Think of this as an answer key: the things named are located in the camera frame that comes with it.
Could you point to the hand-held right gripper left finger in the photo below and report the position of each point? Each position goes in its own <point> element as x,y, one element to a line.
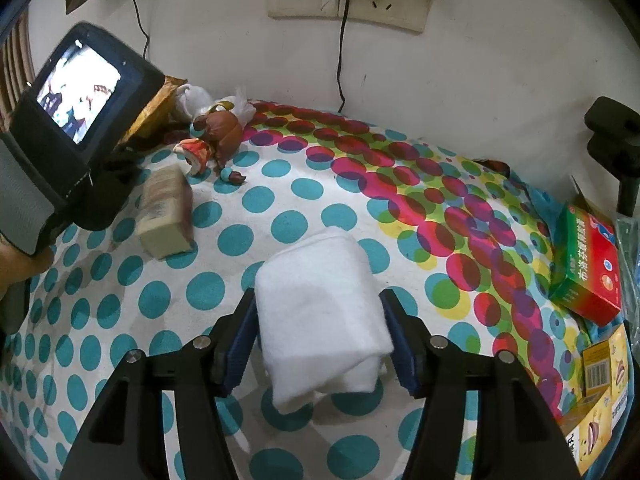
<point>240,355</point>

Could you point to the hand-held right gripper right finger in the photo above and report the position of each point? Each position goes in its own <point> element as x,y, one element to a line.
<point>402,360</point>

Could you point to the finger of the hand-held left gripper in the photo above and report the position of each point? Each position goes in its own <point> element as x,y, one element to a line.
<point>121,164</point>

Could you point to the yellow snack packet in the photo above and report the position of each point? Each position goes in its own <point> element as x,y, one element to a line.
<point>160,105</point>

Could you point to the white cloth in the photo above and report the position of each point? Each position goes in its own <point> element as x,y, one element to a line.
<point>320,310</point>

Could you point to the person's left hand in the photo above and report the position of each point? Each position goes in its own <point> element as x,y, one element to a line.
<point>17,267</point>

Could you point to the small beige box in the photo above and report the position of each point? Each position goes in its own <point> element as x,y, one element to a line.
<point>165,220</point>

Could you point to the wooden slatted headboard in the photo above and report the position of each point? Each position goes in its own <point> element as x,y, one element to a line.
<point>17,70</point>

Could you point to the white crumpled tissue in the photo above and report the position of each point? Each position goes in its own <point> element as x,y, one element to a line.
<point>197,100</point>
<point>245,107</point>

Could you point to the brown haired doll figure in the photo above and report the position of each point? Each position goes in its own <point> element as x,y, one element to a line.
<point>222,127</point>

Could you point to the polka dot bed sheet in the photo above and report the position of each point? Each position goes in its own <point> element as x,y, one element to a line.
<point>300,200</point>

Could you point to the yellow medicine box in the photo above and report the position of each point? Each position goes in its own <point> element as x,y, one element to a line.
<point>595,435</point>
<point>600,360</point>

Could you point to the green and red medicine box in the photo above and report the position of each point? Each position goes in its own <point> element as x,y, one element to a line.
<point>590,270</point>

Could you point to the blue cloth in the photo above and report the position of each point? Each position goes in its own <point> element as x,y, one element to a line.
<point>542,205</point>

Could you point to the clear bag with contents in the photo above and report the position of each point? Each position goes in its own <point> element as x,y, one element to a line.
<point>631,260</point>

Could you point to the black clamp mount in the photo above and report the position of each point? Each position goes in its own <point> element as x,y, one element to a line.
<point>612,125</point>

